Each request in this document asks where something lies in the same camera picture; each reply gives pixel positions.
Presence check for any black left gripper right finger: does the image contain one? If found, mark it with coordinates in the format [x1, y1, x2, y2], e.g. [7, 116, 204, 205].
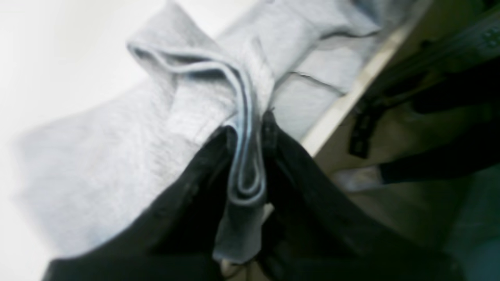
[258, 111, 465, 281]

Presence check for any grey t-shirt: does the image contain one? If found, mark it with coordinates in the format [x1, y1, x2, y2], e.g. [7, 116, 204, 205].
[18, 0, 414, 255]

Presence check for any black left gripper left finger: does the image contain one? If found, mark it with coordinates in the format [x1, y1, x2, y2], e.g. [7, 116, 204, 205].
[43, 126, 236, 281]

